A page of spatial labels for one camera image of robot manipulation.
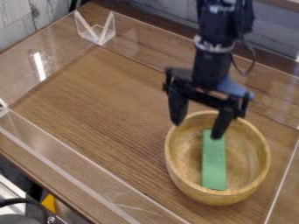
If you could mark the yellow warning sticker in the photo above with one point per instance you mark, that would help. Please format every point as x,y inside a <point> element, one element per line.
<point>50,203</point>

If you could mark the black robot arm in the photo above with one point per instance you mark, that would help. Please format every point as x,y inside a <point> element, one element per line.
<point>225,22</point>

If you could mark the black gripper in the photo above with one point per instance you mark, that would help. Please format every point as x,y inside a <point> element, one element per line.
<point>206,84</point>

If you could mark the brown wooden bowl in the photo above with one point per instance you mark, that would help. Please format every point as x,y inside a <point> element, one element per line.
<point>247,155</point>

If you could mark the green rectangular block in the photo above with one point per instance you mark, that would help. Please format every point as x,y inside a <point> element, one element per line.
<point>214,163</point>

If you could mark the clear acrylic enclosure wall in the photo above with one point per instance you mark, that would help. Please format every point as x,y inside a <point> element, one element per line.
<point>85,121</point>

